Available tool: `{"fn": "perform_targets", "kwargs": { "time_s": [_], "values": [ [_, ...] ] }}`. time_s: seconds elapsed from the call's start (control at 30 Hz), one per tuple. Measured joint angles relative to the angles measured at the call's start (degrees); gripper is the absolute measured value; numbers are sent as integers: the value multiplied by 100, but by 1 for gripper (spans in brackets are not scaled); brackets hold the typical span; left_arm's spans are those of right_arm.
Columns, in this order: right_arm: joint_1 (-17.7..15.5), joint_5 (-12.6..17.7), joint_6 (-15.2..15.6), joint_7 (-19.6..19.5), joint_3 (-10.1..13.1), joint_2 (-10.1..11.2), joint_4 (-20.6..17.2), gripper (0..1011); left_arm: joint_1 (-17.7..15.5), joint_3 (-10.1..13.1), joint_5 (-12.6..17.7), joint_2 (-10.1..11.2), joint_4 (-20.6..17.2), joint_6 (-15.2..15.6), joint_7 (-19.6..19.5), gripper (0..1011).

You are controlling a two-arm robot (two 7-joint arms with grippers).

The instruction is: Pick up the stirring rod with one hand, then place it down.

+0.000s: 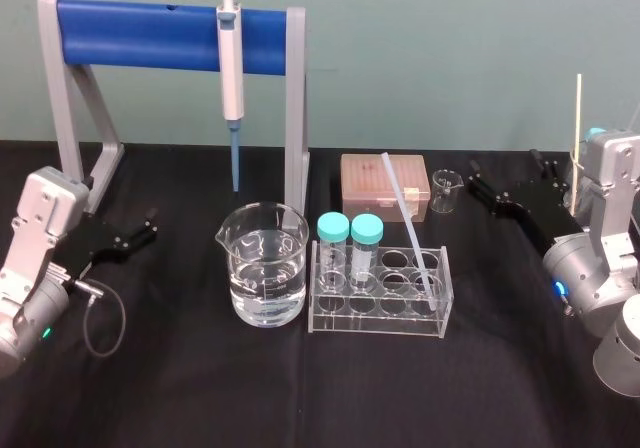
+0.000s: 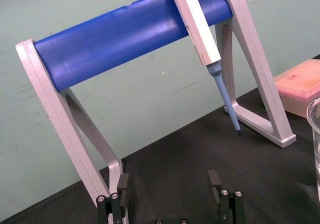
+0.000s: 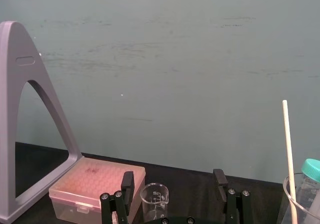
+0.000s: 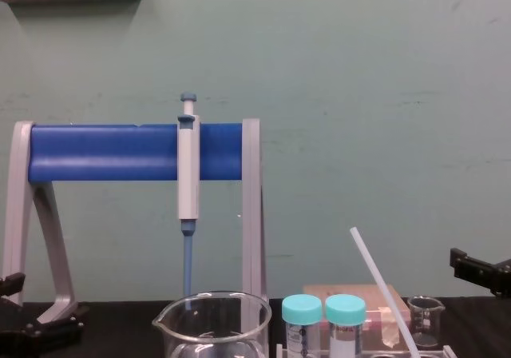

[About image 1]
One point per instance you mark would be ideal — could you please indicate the black table cloth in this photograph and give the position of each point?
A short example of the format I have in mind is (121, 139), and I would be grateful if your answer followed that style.
(200, 393)

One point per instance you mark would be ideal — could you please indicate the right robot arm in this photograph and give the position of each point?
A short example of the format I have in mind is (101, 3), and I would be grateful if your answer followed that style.
(605, 268)

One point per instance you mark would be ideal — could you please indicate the large glass beaker with water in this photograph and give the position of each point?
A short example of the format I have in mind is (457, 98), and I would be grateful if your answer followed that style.
(267, 278)

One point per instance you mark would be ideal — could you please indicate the teal capped clear tube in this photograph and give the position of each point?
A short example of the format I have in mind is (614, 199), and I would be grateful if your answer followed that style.
(332, 228)

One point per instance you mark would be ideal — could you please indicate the translucent pink pipette tip box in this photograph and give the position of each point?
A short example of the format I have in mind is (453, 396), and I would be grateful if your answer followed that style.
(370, 183)

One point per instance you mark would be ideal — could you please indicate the clear glass stirring rod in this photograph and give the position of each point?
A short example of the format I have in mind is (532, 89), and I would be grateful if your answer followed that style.
(403, 203)

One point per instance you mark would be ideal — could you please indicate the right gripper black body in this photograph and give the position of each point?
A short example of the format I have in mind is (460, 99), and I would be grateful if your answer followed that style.
(547, 213)

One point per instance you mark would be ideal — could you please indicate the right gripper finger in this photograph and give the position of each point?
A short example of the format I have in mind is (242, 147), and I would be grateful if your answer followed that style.
(550, 170)
(492, 195)

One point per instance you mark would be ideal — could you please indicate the clear acrylic tube rack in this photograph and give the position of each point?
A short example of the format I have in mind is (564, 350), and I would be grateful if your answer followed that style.
(370, 318)

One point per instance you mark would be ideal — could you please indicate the white and blue pipette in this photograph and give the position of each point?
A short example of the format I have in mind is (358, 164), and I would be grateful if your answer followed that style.
(232, 78)

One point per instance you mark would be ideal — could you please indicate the teal capped tube white label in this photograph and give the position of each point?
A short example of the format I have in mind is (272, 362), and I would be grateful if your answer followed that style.
(367, 230)

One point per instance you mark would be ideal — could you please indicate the small empty glass beaker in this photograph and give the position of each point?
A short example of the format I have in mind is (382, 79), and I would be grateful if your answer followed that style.
(446, 193)

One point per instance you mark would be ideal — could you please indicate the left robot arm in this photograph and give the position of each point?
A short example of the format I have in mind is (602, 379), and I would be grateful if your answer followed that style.
(35, 228)

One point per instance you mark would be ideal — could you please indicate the grey and blue pipette stand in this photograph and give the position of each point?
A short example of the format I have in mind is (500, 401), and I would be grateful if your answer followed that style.
(150, 33)

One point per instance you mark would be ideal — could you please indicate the thin cream stick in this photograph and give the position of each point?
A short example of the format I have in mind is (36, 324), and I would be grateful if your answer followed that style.
(578, 118)

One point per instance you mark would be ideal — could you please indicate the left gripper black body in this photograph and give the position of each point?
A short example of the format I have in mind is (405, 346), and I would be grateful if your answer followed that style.
(85, 243)

